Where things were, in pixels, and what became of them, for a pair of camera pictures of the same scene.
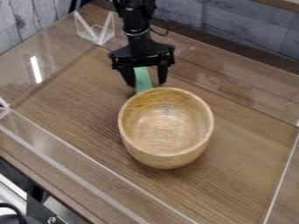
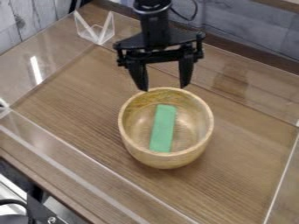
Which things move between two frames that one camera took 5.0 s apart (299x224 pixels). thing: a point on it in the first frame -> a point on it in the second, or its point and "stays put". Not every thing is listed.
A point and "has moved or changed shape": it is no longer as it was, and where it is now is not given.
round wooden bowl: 165,127 stays put
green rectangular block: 144,78 has moved or changed shape
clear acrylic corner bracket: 96,33 stays put
